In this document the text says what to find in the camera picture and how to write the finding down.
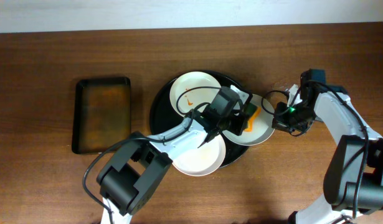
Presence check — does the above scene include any orange sponge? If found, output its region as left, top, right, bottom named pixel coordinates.
left=244, top=106, right=262, bottom=132

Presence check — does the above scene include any white plate top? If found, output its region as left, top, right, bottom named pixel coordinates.
left=169, top=72, right=221, bottom=116

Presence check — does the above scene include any black rectangular tray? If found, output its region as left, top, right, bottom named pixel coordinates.
left=72, top=76, right=131, bottom=154

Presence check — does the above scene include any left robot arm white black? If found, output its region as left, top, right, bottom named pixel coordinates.
left=82, top=85, right=257, bottom=223

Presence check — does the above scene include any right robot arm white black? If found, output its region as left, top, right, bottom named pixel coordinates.
left=272, top=69, right=383, bottom=223

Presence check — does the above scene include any pale green plate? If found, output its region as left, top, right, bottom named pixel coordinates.
left=222, top=94, right=274, bottom=146

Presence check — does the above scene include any white plate bottom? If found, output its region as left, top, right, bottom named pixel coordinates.
left=173, top=135, right=226, bottom=177

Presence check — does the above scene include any white plate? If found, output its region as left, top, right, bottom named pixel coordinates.
left=173, top=135, right=226, bottom=177
left=169, top=72, right=221, bottom=116

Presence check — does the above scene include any round black tray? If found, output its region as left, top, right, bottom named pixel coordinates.
left=149, top=70, right=249, bottom=168

